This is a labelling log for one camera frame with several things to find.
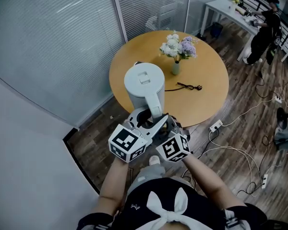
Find person's left forearm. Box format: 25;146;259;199
97;157;132;217

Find grey blue cloth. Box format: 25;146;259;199
273;123;288;153

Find white table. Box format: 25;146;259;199
200;0;262;62

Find black floor cable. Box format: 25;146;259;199
254;72;280;98
261;134;278;153
236;176;267;197

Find white and purple flower bouquet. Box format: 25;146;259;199
158;30;200;63

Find white floor cable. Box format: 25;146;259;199
221;96;278;127
196;129;267;184

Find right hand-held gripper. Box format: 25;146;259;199
156;115;191;163

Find person's right forearm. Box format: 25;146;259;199
182;155;247;210

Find black waste bin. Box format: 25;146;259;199
210;22;224;38

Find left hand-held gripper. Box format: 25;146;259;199
108;107;170;163

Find white electric kettle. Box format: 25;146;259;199
123;61;166;119

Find pale shoe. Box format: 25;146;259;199
148;155;161;166

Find black power cord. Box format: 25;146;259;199
165;81;204;92

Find black top with white bow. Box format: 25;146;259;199
76;176;269;230

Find light grey trousers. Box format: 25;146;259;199
127;163;194;196

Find pale green vase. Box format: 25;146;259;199
171;60;181;76

